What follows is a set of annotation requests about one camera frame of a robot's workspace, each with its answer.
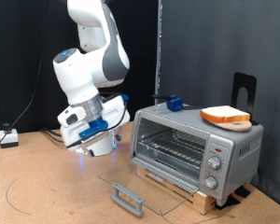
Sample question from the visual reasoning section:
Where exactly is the slotted wooden block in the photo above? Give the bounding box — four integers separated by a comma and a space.
136, 164, 217, 216

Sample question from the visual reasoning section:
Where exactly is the black spatula with blue grip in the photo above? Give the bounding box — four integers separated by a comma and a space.
151, 92, 203, 112

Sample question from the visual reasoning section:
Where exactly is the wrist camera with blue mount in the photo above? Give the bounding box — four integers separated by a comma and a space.
78, 116, 110, 147

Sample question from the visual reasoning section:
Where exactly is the round wooden cutting board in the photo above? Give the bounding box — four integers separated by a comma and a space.
204, 117, 253, 133

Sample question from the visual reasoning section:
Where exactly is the silver oven timer knob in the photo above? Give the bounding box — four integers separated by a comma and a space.
203, 175, 218, 190

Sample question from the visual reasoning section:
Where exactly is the wire oven rack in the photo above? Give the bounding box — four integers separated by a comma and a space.
136, 129, 208, 169

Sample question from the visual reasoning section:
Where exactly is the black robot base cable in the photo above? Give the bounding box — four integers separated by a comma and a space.
44, 130, 65, 145

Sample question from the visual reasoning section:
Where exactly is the black metal bookend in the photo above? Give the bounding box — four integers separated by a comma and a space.
231, 72, 259, 126

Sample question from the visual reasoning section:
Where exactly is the silver oven temperature knob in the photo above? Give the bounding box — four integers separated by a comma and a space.
207, 155, 222, 171

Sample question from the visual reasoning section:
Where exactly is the black backdrop curtain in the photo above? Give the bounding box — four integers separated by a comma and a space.
0, 0, 160, 135

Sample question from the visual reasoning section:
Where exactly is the silver toaster oven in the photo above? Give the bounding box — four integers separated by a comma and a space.
129, 101, 265, 207

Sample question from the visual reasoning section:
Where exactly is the grey backdrop curtain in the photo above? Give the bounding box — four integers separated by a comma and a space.
158, 0, 280, 213

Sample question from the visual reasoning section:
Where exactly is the vertical aluminium pole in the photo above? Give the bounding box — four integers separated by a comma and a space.
154, 0, 163, 105

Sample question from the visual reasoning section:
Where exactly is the white bread slice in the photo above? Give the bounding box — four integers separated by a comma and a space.
200, 105, 251, 123

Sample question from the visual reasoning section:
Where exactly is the black cable with silver connector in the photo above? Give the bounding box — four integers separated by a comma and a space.
40, 126, 64, 138

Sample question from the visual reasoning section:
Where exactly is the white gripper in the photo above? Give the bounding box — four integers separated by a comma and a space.
57, 94, 131, 158

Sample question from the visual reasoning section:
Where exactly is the emergency stop button box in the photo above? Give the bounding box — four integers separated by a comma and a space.
0, 122, 20, 148

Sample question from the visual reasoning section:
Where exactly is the glass oven door with handle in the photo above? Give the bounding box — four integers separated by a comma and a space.
97, 155, 200, 217

